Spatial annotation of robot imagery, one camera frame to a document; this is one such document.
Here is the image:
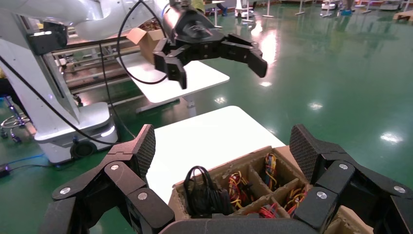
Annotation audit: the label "brown cardboard divider box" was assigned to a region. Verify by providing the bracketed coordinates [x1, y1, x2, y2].
[168, 145, 376, 234]

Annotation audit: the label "open brown cardboard carton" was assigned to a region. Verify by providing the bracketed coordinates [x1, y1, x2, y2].
[126, 27, 166, 64]

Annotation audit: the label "large white work table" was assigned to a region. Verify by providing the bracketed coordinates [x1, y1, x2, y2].
[121, 53, 230, 118]

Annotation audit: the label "thin black hanging cable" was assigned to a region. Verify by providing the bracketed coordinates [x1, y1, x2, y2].
[97, 42, 137, 140]

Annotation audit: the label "silver power supply coloured wires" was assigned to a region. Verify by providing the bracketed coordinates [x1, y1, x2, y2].
[256, 203, 282, 219]
[283, 187, 309, 216]
[228, 171, 256, 210]
[264, 153, 278, 191]

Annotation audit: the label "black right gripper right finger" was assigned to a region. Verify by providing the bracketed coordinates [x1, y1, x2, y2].
[288, 124, 413, 234]

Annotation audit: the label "chrome base stool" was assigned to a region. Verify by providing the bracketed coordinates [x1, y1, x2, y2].
[0, 95, 31, 144]

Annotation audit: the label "black looped cable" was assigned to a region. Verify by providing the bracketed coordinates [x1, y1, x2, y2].
[116, 0, 169, 85]

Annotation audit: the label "black coiled cable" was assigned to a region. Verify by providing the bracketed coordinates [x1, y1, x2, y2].
[183, 165, 233, 218]

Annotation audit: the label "blue floor cable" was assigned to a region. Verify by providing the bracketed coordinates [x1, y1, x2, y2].
[0, 153, 46, 167]

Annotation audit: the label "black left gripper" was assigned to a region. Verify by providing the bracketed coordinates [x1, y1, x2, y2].
[152, 4, 269, 90]

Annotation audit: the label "black box-shaped module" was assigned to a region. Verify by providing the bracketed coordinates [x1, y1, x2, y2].
[27, 21, 69, 56]

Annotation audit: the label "white robot body with base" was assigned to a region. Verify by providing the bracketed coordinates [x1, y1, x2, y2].
[0, 0, 118, 164]

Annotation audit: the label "flat brown cardboard piece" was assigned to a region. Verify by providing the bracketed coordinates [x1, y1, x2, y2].
[393, 9, 413, 22]

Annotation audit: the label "metal roller conveyor rack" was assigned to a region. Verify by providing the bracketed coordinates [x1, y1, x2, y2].
[51, 37, 146, 96]

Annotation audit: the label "long black trailing cable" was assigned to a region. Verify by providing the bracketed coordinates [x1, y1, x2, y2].
[0, 55, 122, 146]

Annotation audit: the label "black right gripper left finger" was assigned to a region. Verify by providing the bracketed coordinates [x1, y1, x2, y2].
[38, 124, 176, 234]

